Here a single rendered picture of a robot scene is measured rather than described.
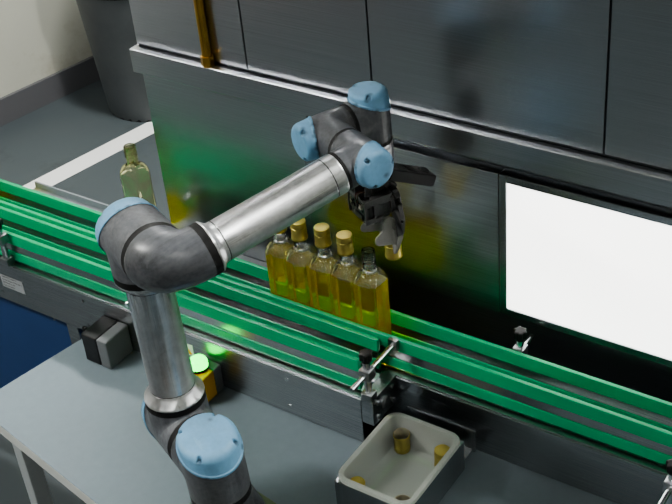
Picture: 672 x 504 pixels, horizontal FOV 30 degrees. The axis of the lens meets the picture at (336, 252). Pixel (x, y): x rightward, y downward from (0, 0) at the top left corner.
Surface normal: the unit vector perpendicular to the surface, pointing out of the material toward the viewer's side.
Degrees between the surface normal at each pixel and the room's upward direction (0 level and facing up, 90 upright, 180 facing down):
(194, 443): 6
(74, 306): 90
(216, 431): 6
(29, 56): 90
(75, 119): 0
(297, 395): 90
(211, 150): 90
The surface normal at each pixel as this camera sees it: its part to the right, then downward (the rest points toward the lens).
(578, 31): -0.55, 0.51
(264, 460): -0.08, -0.81
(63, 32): 0.71, 0.36
